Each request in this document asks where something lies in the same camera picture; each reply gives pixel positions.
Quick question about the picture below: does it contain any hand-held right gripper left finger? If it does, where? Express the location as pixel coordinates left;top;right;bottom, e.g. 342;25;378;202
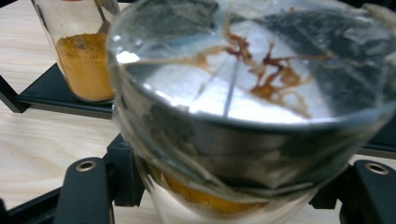
104;133;147;208

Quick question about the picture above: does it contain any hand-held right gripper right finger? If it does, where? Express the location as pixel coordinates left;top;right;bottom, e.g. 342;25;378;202
308;163;357;210

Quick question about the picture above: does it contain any black metal rack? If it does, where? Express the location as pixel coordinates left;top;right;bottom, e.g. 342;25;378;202
0;63;396;160

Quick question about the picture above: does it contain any glass jar of yellow powder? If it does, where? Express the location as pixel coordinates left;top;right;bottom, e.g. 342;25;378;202
31;0;121;103

